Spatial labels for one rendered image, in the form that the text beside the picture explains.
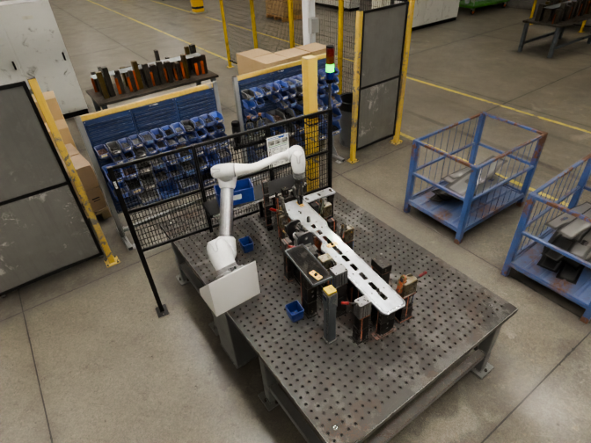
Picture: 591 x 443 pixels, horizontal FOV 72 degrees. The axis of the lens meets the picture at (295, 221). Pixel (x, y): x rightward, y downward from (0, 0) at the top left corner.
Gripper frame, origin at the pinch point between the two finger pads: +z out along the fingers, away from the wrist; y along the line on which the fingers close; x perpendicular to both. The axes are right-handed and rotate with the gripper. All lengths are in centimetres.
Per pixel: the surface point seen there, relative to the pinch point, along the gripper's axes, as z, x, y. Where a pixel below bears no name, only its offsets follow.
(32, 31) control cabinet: -44, -636, 164
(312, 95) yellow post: -57, -58, -47
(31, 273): 90, -147, 224
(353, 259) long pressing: 13, 68, -4
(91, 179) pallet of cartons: 57, -245, 146
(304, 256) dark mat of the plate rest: -3, 62, 31
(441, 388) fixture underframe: 90, 141, -31
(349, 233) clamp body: 12.2, 43.1, -17.8
